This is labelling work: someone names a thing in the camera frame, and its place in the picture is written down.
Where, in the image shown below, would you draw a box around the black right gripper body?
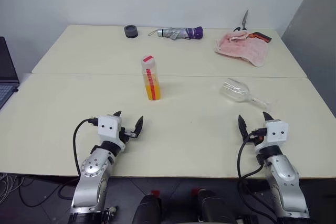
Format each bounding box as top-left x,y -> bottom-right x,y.
242,132 -> 264,147

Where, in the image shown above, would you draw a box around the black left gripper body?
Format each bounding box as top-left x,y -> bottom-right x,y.
119,126 -> 139,153

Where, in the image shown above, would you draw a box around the clear wine glass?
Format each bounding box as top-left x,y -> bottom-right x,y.
219,77 -> 277,110

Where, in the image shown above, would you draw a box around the yellow liquid bottle red cap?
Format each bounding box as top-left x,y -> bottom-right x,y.
141,55 -> 162,102

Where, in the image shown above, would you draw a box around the pink towel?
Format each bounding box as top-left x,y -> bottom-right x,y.
214,30 -> 270,68

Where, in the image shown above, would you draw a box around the dark rounded shape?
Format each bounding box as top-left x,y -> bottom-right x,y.
133,189 -> 164,224
191,188 -> 237,224

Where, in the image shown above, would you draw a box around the orange black hand tool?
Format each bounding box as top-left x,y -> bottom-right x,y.
248,31 -> 273,44

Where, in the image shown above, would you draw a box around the dark grey round container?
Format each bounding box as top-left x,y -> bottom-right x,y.
123,25 -> 139,39

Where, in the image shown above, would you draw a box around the folded silver purple umbrella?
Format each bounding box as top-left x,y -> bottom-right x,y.
147,26 -> 204,41

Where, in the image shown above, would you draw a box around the dark laptop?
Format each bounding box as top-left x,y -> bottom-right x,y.
0,36 -> 20,111

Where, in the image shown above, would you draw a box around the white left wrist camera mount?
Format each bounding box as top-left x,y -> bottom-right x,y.
97,114 -> 127,152

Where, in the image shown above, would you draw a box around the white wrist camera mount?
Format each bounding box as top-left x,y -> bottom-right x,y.
254,119 -> 289,154
97,114 -> 127,152

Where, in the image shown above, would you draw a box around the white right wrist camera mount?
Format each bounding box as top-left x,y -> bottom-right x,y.
254,119 -> 289,154

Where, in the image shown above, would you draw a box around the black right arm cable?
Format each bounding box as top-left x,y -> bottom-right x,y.
237,127 -> 277,220

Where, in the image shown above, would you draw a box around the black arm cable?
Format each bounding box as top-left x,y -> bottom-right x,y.
72,116 -> 100,178
237,127 -> 277,220

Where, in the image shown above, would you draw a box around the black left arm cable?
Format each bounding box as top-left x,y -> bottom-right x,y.
72,116 -> 100,178

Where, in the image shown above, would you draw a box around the black handled scissors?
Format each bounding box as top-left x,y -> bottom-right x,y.
233,9 -> 250,33

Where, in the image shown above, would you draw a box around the black floor cable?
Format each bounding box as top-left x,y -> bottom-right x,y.
17,177 -> 78,207

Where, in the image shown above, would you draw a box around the white floor cable bundle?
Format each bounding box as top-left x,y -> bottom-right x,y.
0,172 -> 25,204

